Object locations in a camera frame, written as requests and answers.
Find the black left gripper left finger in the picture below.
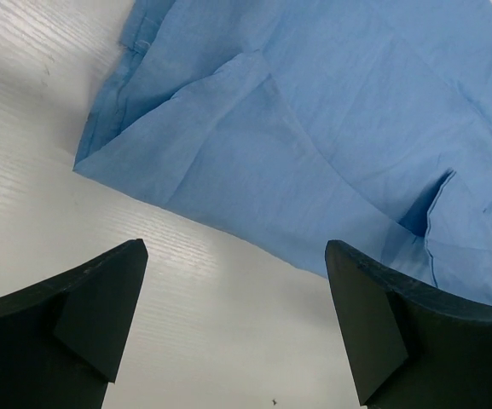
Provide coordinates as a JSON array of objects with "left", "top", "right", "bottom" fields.
[{"left": 0, "top": 239, "right": 148, "bottom": 408}]

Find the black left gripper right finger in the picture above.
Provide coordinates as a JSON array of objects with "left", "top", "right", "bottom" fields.
[{"left": 325, "top": 240, "right": 492, "bottom": 408}]

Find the light blue long sleeve shirt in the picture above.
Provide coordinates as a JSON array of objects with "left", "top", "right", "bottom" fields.
[{"left": 74, "top": 1, "right": 492, "bottom": 305}]

